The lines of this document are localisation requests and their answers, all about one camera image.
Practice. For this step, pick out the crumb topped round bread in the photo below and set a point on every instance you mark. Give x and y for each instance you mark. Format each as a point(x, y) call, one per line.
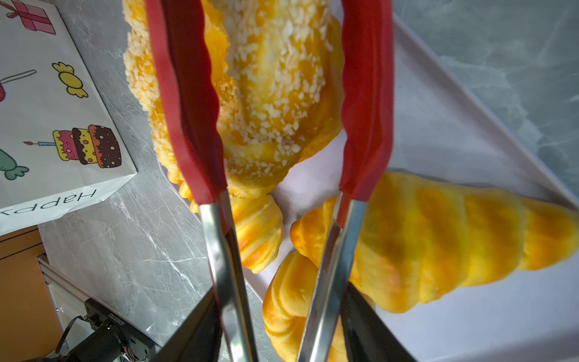
point(276, 68)

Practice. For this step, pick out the small bundt bread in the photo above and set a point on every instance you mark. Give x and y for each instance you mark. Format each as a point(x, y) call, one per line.
point(287, 302)

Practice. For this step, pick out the yellow croissant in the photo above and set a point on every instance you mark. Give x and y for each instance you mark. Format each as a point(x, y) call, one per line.
point(422, 239)

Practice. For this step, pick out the striped long bread loaf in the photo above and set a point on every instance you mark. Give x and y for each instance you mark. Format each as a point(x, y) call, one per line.
point(259, 229)

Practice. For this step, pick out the lilac serving tray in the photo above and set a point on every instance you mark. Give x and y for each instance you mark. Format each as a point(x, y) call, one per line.
point(443, 132)

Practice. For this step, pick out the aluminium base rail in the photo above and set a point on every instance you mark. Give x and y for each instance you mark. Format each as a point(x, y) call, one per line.
point(90, 329)

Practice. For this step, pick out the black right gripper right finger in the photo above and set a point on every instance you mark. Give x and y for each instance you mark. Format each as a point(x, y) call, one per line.
point(366, 336)

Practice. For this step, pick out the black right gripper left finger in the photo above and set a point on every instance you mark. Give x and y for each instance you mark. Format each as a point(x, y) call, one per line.
point(198, 338)

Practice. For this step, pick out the white printed paper bag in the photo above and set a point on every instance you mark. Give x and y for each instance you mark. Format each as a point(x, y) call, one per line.
point(60, 149)

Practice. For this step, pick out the red metal tongs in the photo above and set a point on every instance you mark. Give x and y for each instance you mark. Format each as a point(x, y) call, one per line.
point(191, 108)

